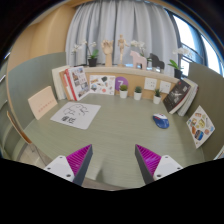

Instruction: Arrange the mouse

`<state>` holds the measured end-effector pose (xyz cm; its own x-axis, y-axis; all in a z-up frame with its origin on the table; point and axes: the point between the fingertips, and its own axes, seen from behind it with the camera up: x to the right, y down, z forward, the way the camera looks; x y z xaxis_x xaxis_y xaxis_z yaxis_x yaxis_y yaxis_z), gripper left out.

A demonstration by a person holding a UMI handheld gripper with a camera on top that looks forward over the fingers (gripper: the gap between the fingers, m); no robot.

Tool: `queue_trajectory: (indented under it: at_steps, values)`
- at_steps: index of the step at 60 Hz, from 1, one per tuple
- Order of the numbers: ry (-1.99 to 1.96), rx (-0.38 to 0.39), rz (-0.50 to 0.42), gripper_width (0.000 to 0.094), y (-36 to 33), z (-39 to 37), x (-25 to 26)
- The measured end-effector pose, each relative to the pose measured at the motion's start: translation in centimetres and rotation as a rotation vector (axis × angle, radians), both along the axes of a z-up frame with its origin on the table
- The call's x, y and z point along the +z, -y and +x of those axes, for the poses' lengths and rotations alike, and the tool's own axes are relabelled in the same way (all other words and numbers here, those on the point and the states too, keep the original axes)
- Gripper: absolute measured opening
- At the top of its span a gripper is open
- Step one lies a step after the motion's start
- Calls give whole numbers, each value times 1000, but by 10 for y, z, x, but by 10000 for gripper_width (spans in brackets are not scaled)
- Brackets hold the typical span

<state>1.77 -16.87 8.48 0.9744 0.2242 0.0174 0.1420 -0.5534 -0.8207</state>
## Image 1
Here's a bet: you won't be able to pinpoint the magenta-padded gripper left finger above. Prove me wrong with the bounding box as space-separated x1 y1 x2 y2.
43 143 94 187

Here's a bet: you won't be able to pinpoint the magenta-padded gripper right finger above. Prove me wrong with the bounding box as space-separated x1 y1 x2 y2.
134 143 184 185

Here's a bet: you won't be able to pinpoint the blue and white computer mouse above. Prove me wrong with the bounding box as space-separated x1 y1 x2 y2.
152 113 170 130

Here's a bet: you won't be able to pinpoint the white mouse pad with drawing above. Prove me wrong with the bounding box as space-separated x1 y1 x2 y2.
49 101 102 131

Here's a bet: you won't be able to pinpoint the white card with colourful stickers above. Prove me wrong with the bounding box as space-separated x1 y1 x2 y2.
186 105 216 149

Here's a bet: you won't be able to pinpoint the small succulent in white pot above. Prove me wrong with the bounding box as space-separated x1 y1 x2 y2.
133 85 144 101
118 84 129 100
152 88 163 105

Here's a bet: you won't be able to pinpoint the black book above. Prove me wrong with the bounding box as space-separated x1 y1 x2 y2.
162 79 192 115

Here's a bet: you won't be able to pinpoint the white books behind black book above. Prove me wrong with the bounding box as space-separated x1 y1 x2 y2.
176 78 200 117

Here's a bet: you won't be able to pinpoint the red colourful magazine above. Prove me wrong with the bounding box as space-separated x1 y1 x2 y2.
64 65 91 102

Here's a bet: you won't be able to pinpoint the white sheet with stickers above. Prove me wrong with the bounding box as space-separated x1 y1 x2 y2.
88 74 116 96

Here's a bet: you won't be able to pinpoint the white leaning books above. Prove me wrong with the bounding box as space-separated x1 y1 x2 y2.
51 64 73 101

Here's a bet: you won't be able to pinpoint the purple round sticker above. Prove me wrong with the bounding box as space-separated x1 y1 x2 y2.
114 76 130 92

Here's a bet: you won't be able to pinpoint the white orchid in black pot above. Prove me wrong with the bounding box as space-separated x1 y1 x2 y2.
129 39 153 64
70 40 100 68
167 46 192 80

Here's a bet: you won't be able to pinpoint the black horse figurine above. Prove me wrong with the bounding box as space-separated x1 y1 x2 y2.
148 52 166 72

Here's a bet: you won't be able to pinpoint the pink horse figurine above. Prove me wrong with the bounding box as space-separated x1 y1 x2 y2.
129 50 148 70

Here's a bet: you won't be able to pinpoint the wooden hand model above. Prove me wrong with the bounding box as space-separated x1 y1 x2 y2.
100 39 115 68

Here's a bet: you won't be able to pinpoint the wooden artist mannequin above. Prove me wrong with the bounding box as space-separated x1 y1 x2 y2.
117 33 130 67

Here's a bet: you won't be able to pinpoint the window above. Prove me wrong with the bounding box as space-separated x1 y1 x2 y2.
166 9 224 78

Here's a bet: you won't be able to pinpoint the grey curtain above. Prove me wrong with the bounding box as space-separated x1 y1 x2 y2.
64 0 179 76

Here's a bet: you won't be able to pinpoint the white wall socket plate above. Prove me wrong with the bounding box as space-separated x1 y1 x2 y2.
143 77 158 91
158 80 172 95

